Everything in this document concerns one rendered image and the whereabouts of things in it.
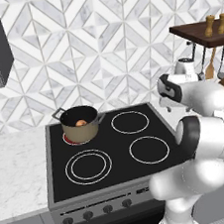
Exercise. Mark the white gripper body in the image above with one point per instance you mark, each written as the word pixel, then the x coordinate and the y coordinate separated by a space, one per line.
pixel 163 101

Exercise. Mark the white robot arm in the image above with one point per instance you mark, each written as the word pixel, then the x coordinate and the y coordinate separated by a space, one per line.
pixel 201 139

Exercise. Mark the hanging wooden spatula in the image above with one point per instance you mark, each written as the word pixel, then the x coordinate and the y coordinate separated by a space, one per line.
pixel 210 67

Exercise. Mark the orange-brown onion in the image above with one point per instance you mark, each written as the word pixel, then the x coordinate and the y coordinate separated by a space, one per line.
pixel 81 122

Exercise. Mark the white small appliance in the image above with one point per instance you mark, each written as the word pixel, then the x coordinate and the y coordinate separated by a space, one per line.
pixel 186 67

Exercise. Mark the hanging metal ladle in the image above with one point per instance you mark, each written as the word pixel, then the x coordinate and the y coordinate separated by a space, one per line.
pixel 202 63

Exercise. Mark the hanging metal spoon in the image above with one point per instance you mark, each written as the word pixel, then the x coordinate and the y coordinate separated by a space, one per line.
pixel 222 66

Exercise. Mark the hanging dark utensil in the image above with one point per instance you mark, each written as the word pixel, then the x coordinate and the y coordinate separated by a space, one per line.
pixel 193 50

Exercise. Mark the black glass hob stove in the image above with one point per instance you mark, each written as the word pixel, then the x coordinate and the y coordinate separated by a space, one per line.
pixel 109 154

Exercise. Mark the wooden pepper mill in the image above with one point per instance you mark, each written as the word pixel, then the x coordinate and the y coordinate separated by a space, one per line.
pixel 222 23
pixel 209 26

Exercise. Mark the dark round stove knob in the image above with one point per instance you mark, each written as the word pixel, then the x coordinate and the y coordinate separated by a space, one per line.
pixel 88 215
pixel 67 221
pixel 107 209
pixel 126 202

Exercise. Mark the dark wooden wall shelf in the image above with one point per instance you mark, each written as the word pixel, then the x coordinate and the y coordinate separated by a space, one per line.
pixel 203 33

